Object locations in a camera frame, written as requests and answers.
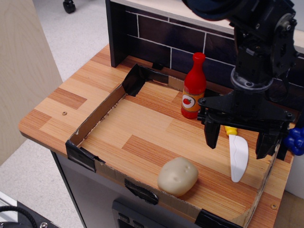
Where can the black equipment with cable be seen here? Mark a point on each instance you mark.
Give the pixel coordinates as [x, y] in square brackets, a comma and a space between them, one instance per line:
[17, 215]

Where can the blue toy grapes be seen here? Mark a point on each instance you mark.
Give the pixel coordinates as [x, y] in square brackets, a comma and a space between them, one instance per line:
[294, 141]

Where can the taped cardboard fence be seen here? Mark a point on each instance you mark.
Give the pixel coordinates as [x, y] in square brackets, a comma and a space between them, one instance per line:
[139, 127]

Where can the dark tile backsplash shelf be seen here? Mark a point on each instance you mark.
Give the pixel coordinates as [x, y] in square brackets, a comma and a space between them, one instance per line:
[168, 42]

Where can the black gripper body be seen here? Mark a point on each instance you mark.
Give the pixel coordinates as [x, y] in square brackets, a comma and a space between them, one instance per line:
[245, 110]

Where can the light wooden panel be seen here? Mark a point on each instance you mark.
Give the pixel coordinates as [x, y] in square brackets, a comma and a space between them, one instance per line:
[28, 72]

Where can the red hot sauce bottle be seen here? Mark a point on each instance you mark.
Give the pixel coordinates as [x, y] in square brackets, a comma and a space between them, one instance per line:
[194, 87]

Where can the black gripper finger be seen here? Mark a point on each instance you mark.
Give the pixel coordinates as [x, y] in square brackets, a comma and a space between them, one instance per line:
[211, 131]
[266, 144]

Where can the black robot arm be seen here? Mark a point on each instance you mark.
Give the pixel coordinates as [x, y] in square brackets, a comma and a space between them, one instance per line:
[264, 38]

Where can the yellow handled toy knife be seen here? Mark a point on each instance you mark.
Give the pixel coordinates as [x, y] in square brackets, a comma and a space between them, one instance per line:
[239, 153]

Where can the beige toy potato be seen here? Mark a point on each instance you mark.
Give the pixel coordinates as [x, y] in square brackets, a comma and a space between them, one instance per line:
[177, 176]

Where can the black caster wheel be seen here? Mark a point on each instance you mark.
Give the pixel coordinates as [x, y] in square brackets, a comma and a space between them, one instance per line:
[69, 6]

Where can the grey cabinet under table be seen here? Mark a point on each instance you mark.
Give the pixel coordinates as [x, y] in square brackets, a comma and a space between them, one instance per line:
[101, 203]

